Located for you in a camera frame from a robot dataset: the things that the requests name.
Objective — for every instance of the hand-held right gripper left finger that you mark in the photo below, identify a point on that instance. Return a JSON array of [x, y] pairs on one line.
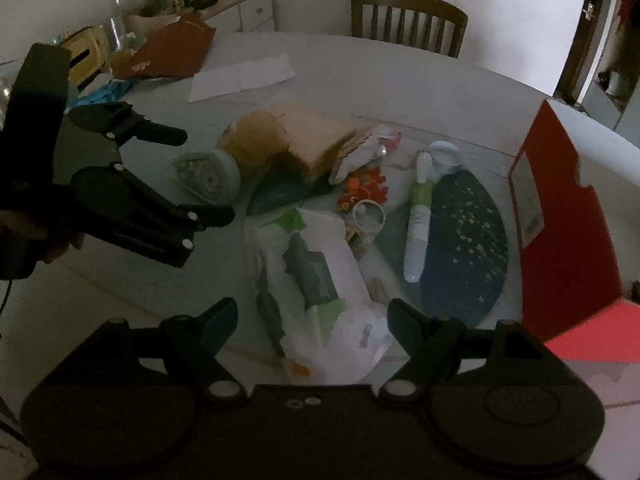
[[220, 321]]

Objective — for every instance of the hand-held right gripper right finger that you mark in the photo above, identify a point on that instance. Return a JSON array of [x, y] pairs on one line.
[[400, 321]]

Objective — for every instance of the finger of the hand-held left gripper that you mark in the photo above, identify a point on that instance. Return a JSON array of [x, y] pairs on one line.
[[210, 217], [160, 135]]

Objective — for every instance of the white green printed plastic bag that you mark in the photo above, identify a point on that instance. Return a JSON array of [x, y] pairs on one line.
[[320, 280]]

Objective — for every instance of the orange plush toy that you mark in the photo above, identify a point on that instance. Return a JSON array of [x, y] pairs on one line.
[[367, 185]]

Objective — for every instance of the red cardboard box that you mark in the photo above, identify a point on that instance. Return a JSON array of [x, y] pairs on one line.
[[560, 210]]

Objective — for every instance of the person's left hand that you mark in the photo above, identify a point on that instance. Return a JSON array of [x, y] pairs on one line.
[[62, 245]]

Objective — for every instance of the rolled grey-green cloth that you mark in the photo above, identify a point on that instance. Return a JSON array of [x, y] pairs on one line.
[[207, 176]]

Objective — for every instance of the blue plastic bag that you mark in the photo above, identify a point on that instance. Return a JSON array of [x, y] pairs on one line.
[[102, 94]]

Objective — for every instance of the brown paper envelope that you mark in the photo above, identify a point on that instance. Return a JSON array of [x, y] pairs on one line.
[[170, 45]]

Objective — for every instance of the yellow soft bundle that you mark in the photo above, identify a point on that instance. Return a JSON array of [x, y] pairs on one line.
[[255, 137]]

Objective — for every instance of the white paper sheet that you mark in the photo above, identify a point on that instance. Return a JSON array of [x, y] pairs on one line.
[[240, 76]]

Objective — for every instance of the white and green tube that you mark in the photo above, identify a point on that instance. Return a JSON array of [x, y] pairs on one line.
[[417, 220]]

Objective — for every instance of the dark green speckled mat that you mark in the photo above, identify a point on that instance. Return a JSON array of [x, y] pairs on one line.
[[465, 240]]

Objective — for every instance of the yellow box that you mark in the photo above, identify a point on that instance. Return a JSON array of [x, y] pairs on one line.
[[85, 57]]

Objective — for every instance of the clear glass vase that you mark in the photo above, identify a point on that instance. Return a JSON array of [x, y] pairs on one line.
[[120, 30]]

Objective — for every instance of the white wooden sideboard cabinet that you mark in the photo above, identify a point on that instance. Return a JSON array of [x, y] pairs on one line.
[[255, 10]]

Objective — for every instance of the white and red packet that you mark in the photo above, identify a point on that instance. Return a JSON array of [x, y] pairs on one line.
[[357, 157]]

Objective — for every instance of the white round lid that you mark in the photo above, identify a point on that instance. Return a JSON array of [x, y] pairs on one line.
[[445, 157]]

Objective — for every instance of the dark wooden door frame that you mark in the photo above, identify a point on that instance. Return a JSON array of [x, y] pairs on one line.
[[575, 50]]

